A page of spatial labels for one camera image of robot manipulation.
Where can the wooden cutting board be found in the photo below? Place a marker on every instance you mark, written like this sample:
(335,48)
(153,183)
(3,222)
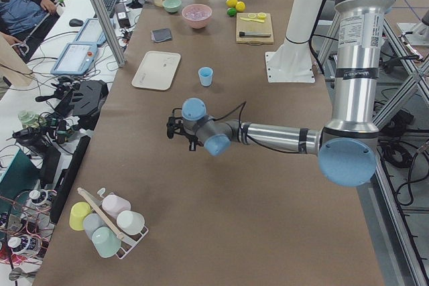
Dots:
(256,27)

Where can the pink bowl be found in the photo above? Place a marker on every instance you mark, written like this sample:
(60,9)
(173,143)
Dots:
(197,24)

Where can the yellow plastic knife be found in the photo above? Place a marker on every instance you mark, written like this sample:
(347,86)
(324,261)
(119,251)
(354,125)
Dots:
(252,19)

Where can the white plastic cup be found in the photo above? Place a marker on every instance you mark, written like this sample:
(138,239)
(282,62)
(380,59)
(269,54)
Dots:
(130,222)

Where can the light blue plastic cup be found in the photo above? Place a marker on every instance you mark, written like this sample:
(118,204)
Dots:
(205,75)

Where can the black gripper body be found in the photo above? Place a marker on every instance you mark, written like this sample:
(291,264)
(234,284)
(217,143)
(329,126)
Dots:
(192,140)

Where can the yellow plastic cup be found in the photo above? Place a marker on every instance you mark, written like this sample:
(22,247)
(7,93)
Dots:
(79,211)

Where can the green lime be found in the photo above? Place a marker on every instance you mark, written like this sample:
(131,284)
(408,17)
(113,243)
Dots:
(231,12)

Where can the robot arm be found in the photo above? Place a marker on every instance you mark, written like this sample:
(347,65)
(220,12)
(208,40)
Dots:
(346,145)

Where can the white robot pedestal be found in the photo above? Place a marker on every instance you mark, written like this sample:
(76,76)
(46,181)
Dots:
(292,61)

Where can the white wire cup rack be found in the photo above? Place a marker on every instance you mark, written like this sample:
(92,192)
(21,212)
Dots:
(130,241)

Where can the yellow lemon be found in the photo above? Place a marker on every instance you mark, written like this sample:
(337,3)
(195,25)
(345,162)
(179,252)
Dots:
(240,6)
(231,3)

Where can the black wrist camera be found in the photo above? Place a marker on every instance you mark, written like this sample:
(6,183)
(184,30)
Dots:
(174,124)

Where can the blue teach pendant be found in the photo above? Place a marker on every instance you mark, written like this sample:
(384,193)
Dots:
(91,31)
(75,59)

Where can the dark grey folded cloth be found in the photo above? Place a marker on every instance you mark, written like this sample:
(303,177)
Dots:
(161,35)

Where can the wooden rack handle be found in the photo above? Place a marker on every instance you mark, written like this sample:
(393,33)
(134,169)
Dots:
(95,205)

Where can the green plastic cup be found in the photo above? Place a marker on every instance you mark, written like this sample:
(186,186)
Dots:
(106,242)

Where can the aluminium frame post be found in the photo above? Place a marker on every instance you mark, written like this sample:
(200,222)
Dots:
(108,31)

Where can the cream rabbit tray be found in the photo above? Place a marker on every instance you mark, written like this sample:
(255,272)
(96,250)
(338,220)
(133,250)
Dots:
(156,71)

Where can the person in dark jacket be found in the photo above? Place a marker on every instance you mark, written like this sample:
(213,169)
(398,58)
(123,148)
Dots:
(27,20)

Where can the mint green bowl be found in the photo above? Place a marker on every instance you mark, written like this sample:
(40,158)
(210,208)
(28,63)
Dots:
(172,6)

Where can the pile of clear ice cubes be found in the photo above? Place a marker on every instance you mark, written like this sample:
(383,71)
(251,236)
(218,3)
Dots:
(197,13)

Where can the grey plastic cup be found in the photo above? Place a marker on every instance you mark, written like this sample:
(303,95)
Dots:
(91,223)

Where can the pink plastic cup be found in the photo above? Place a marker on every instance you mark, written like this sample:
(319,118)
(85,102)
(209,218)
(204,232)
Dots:
(113,205)

